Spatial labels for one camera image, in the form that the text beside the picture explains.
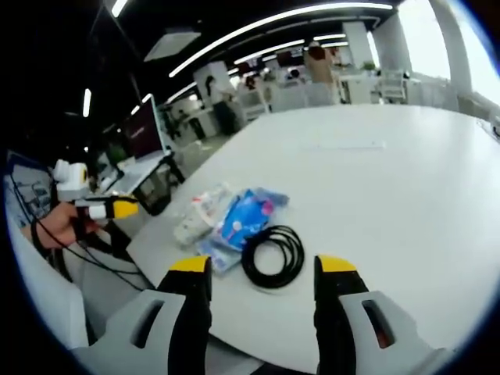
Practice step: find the long ceiling light strip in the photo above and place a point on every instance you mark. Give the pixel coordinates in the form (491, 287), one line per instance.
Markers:
(273, 23)

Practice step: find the green potted plant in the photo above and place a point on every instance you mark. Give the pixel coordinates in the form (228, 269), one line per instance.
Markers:
(369, 65)

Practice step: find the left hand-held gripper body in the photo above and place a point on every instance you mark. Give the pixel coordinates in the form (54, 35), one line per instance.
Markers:
(70, 179)

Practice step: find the white side desk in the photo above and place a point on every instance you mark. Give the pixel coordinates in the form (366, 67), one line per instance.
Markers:
(136, 176)

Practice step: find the dark computer monitor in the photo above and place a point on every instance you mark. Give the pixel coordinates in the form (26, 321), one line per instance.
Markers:
(142, 131)

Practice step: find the ceiling air conditioner unit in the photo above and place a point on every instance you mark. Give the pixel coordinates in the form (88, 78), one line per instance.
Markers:
(172, 45)

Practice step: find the white table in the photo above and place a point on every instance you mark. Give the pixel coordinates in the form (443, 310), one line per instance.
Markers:
(371, 203)

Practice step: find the clear plastic bag white item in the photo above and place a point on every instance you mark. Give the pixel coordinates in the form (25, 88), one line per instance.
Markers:
(195, 226)

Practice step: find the pale blue packet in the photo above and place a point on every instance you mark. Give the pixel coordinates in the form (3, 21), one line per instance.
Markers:
(220, 258)

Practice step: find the person's left hand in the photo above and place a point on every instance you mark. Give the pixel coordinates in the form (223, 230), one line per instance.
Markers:
(62, 226)

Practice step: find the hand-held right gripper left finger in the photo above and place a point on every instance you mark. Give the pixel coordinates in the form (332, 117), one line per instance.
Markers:
(156, 332)

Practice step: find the blue plastic package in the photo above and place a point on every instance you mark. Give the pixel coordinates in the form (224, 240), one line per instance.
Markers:
(244, 218)

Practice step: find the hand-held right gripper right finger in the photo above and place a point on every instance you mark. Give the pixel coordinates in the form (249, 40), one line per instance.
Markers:
(351, 332)

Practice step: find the white chair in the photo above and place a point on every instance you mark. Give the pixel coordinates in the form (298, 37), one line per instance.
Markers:
(392, 86)

